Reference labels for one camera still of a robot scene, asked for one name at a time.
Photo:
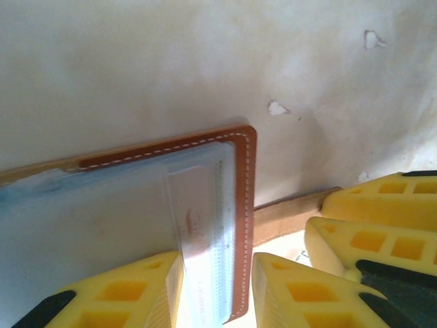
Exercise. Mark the brown leather card holder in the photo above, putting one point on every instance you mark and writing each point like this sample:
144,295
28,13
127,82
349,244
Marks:
244,191

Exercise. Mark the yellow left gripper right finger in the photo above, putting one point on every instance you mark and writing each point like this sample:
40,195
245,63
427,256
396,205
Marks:
273,290

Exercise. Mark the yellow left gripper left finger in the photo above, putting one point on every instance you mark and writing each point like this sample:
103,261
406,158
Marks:
136,273

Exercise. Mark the white card red print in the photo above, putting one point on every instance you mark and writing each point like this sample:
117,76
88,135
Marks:
198,259

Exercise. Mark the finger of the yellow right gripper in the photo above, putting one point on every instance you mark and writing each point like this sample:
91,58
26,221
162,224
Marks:
358,208
341,259

